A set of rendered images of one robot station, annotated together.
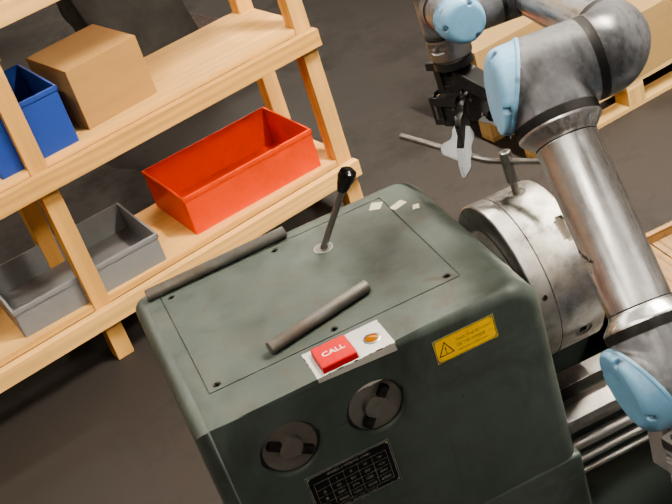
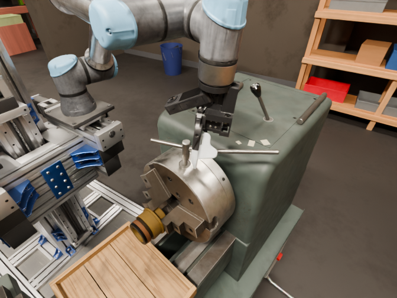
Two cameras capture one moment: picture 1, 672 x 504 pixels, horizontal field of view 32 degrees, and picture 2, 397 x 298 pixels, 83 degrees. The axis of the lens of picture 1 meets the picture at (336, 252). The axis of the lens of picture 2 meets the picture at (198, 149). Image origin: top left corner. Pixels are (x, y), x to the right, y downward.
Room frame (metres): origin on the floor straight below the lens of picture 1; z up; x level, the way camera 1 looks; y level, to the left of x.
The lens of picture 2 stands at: (2.21, -0.60, 1.68)
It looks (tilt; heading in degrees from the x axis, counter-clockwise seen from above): 39 degrees down; 143
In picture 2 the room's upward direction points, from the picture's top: straight up
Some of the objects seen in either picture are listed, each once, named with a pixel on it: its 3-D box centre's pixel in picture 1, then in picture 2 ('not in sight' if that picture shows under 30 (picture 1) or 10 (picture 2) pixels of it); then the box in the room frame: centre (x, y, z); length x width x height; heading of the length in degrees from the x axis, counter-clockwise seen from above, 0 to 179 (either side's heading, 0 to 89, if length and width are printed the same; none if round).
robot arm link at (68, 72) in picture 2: not in sight; (68, 73); (1.12, -0.48, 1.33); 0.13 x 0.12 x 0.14; 94
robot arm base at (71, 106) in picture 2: not in sight; (75, 99); (1.12, -0.49, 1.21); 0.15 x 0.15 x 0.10
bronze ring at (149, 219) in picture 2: not in sight; (149, 224); (1.82, -0.49, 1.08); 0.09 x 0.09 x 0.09; 12
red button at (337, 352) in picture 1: (334, 355); not in sight; (1.48, 0.05, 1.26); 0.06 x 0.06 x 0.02; 12
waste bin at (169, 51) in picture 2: not in sight; (173, 58); (-1.80, 1.76, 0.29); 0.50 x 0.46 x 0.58; 16
